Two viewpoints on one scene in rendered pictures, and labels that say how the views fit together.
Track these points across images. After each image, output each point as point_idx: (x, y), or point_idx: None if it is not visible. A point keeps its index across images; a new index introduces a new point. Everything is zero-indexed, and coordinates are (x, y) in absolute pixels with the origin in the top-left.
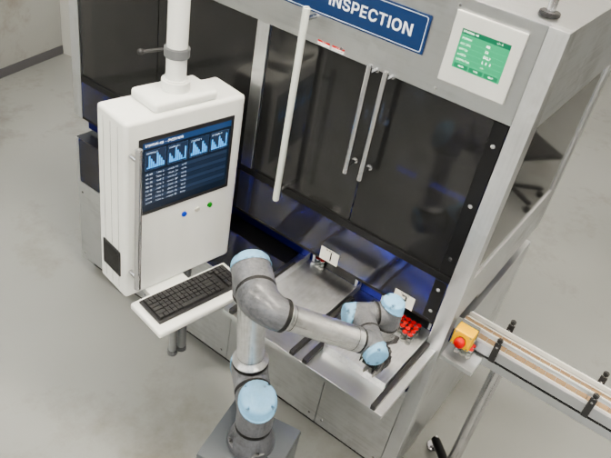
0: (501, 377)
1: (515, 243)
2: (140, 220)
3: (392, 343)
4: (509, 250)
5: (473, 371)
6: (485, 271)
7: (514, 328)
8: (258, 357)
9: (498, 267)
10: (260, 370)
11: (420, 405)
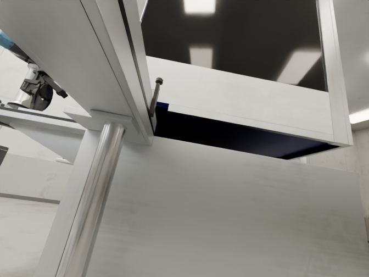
0: (104, 139)
1: (257, 106)
2: None
3: (50, 83)
4: (236, 100)
5: (70, 106)
6: (165, 71)
7: (156, 84)
8: (16, 96)
9: (217, 107)
10: (9, 101)
11: (65, 239)
